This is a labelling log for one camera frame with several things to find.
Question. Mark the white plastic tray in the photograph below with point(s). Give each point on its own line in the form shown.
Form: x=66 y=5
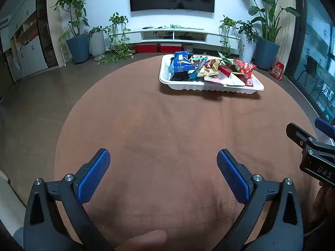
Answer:
x=183 y=85

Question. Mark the bushy green plant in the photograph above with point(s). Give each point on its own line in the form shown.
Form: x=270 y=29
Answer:
x=247 y=31

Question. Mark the trailing pothos plant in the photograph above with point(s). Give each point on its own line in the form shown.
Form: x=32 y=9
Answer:
x=117 y=36

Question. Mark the red paper bag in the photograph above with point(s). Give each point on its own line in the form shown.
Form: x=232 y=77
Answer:
x=277 y=71

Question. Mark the hanging vine plant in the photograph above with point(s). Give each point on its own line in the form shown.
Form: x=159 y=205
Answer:
x=227 y=27

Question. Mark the black remote control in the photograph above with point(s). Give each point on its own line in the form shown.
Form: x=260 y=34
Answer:
x=146 y=27

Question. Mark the black patio chair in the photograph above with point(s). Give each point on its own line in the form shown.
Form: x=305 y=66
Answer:
x=311 y=68

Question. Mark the small white pot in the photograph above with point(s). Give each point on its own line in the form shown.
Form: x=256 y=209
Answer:
x=188 y=47

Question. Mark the white floating media console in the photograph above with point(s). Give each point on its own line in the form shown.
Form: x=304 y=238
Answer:
x=209 y=36

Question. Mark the blue snack packet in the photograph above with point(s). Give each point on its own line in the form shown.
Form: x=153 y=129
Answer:
x=180 y=62

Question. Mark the white pole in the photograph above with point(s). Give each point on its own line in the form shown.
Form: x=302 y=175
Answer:
x=63 y=56

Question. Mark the person's left hand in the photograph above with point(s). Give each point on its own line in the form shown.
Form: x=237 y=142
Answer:
x=149 y=240

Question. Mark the blue plant pot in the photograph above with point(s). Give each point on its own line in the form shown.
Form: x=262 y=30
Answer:
x=267 y=53
x=78 y=49

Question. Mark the large broad-leaf plant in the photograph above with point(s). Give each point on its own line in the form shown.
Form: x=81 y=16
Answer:
x=267 y=10

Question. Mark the glass sliding door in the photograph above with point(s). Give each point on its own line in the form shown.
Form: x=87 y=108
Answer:
x=314 y=44

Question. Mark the black snack packet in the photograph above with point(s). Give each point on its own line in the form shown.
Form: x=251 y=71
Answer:
x=180 y=77

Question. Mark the tall leafy tree plant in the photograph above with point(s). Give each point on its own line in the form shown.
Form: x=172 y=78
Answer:
x=73 y=7

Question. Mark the white ribbed plant pot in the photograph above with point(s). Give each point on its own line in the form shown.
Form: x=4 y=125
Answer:
x=96 y=45

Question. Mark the white and red snack packet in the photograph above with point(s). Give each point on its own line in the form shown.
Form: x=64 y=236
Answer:
x=231 y=79

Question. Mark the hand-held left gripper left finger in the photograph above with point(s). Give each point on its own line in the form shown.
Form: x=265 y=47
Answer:
x=94 y=175

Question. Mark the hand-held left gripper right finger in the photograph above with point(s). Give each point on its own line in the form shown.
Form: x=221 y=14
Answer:
x=231 y=175

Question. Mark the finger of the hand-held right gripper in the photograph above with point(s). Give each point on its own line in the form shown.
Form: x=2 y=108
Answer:
x=298 y=136
x=324 y=126

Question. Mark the red chocolate ball packet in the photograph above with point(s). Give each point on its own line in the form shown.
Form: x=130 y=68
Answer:
x=244 y=69

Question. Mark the small green plant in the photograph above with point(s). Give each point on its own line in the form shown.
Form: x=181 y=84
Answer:
x=96 y=29

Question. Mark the brown and gold snack packet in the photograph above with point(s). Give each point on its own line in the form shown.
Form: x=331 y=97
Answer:
x=209 y=68

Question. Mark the beige upholstered seat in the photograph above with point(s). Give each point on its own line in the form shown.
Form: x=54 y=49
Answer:
x=9 y=196

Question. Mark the grey clutter on console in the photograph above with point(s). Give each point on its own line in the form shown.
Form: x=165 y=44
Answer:
x=175 y=26

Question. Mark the tall white plant pot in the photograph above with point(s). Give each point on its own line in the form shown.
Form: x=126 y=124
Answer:
x=247 y=51

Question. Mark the person's right hand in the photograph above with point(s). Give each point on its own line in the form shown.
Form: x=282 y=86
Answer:
x=323 y=201

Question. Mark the green snack packet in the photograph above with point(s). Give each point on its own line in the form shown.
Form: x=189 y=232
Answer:
x=226 y=58

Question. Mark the white and wood wall cabinet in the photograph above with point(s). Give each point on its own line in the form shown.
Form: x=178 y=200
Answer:
x=23 y=39

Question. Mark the pink snack packet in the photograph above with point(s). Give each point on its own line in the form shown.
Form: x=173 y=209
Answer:
x=212 y=79

